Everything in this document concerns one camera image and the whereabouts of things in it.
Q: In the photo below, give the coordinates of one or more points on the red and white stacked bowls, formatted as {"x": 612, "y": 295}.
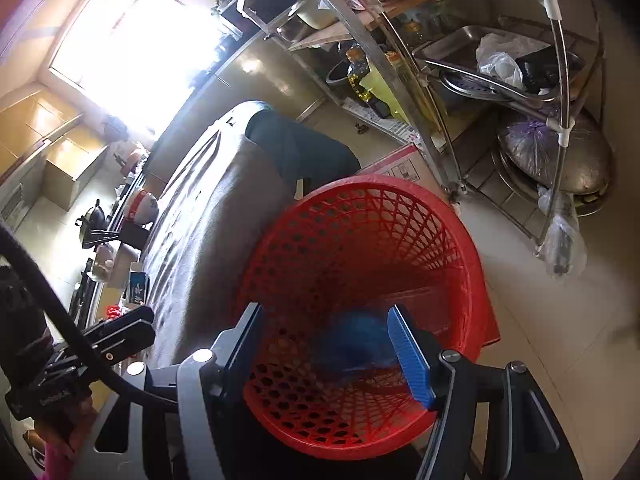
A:
{"x": 141, "y": 207}

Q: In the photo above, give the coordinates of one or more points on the black wok on stove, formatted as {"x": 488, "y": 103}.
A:
{"x": 92, "y": 226}

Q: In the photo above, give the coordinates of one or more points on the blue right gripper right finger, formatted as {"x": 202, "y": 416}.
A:
{"x": 417, "y": 352}

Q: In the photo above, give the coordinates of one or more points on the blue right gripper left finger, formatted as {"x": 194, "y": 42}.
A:
{"x": 235, "y": 350}

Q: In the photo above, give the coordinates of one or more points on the red plastic mesh basket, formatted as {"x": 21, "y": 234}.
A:
{"x": 356, "y": 246}

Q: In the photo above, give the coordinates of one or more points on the white plastic bag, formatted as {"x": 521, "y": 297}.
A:
{"x": 496, "y": 56}

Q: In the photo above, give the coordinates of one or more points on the blue and white carton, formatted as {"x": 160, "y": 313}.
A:
{"x": 138, "y": 288}

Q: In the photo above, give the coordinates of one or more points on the blue plastic bag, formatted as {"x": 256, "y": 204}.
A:
{"x": 354, "y": 342}

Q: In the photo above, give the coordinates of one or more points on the black chopstick holder cup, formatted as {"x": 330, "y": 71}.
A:
{"x": 133, "y": 235}

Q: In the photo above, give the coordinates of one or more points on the steel kitchen rack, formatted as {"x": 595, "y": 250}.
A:
{"x": 535, "y": 154}

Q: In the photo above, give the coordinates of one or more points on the cardboard box on floor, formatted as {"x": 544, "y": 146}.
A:
{"x": 406, "y": 163}

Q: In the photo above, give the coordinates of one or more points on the cooking oil bottle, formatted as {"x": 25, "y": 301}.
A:
{"x": 359, "y": 68}

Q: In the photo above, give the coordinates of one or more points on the red plastic bag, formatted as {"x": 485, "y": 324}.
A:
{"x": 113, "y": 311}

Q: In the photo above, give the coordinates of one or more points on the person's left hand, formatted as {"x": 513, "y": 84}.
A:
{"x": 59, "y": 453}

